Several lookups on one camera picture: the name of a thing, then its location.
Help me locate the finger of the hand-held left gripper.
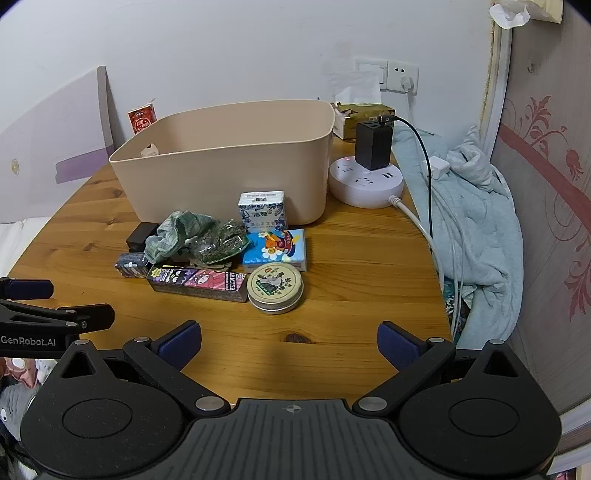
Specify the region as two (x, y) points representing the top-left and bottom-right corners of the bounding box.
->
(0, 277), (54, 301)
(0, 299), (116, 334)

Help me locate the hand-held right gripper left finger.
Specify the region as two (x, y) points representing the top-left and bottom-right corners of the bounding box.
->
(55, 322), (232, 418)

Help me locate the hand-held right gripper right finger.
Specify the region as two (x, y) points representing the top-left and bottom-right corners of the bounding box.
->
(353, 322), (536, 416)

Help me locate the long cartoon printed box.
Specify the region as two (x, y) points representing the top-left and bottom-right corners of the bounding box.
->
(147, 264), (250, 304)

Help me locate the clear bag of dried herbs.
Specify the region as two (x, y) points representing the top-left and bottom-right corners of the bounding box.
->
(187, 220), (253, 267)

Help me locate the green checked cloth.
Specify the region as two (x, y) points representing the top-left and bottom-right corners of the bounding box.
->
(144, 210), (216, 264)

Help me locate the blue cartoon tissue packet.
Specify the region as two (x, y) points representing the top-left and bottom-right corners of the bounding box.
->
(242, 228), (308, 273)

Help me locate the beige plastic storage bin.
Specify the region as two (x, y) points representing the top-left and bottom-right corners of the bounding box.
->
(109, 98), (336, 225)

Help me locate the printed pink grey blanket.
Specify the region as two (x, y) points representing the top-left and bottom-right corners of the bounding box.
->
(0, 355), (58, 444)

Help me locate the white bedding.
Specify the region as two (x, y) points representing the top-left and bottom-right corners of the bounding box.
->
(0, 217), (49, 278)

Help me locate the colourful patterned cloth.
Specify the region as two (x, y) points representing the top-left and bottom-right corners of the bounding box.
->
(442, 281), (472, 343)

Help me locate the small dark printed box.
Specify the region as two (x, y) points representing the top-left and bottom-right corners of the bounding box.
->
(115, 251), (151, 280)

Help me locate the small black box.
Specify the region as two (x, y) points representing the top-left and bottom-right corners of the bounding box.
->
(126, 222), (160, 254)

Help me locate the round metal tin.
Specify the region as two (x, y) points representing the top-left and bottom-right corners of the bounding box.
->
(246, 264), (305, 315)

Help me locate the teal blanket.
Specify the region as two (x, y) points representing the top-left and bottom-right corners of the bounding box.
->
(392, 124), (525, 352)

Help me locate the white blue tissue packet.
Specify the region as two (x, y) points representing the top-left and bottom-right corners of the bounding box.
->
(238, 191), (288, 232)

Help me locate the round white power strip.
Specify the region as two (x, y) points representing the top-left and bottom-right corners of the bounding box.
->
(329, 156), (406, 208)

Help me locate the lilac white furniture panel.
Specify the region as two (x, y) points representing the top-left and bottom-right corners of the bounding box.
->
(0, 66), (116, 186)

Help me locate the black charger block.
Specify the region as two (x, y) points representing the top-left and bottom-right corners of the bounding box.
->
(355, 121), (393, 171)

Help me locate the red milk carton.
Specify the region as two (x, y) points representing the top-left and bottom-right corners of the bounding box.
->
(128, 99), (158, 136)

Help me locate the gold snack bag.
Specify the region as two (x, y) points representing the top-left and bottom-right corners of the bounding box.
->
(332, 102), (397, 140)

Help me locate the floral bed headboard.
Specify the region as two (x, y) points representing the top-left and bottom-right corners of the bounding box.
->
(479, 0), (591, 416)

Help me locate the translucent plastic bag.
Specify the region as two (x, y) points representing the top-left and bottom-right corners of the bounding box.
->
(329, 69), (382, 105)

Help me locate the white tissue sheet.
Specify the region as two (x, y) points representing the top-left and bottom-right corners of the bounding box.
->
(490, 4), (532, 30)

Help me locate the white power strip cable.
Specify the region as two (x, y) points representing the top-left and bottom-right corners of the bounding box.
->
(389, 196), (447, 296)

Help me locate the black charger cable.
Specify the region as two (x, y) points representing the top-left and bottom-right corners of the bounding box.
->
(378, 115), (435, 241)

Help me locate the white wall plug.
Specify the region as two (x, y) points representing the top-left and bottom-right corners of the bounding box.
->
(398, 75), (417, 127)

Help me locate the white wall switch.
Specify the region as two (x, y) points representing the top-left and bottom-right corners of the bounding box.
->
(355, 57), (388, 91)

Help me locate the white wall socket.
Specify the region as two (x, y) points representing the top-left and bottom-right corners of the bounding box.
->
(387, 60), (420, 96)

